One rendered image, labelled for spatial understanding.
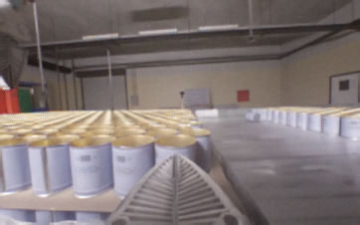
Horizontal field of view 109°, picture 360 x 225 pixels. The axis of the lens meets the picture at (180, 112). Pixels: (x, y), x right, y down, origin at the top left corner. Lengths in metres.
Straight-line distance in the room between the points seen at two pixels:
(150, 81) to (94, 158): 9.52
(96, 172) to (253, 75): 10.45
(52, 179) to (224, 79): 9.70
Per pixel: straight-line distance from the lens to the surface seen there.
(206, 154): 0.27
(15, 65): 0.53
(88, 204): 0.26
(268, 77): 10.99
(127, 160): 0.21
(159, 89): 9.51
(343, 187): 0.39
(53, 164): 0.29
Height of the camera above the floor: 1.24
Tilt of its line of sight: 4 degrees down
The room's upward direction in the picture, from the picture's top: 3 degrees counter-clockwise
